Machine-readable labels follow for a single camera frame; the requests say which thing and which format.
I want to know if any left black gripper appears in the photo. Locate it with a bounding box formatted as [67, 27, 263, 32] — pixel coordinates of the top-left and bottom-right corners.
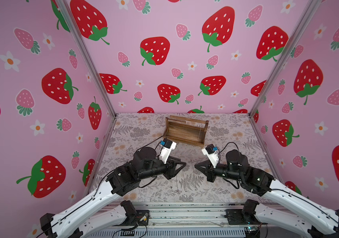
[136, 156, 185, 183]

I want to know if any wooden jewelry display stand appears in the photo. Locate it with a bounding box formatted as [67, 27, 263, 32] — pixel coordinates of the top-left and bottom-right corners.
[164, 115, 209, 147]

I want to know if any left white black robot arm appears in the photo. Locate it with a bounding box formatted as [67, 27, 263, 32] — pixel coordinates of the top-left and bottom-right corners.
[38, 147, 186, 238]

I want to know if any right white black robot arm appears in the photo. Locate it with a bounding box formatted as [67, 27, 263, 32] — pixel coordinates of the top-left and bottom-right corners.
[195, 144, 339, 238]

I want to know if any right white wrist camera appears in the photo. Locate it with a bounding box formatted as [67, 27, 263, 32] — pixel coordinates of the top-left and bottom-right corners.
[202, 144, 220, 168]

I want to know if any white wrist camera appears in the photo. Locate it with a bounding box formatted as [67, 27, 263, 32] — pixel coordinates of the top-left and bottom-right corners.
[158, 138, 177, 164]
[202, 144, 220, 168]

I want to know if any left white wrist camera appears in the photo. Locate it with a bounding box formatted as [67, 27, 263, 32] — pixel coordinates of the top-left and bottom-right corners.
[158, 138, 177, 164]

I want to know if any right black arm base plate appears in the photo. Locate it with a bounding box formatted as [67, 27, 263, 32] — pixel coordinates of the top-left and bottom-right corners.
[224, 209, 266, 226]

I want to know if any aluminium rail frame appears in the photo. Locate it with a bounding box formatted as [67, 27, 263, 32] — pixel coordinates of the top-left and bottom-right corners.
[65, 202, 316, 238]

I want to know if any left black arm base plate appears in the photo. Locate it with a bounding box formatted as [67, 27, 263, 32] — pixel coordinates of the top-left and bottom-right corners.
[120, 210, 150, 226]

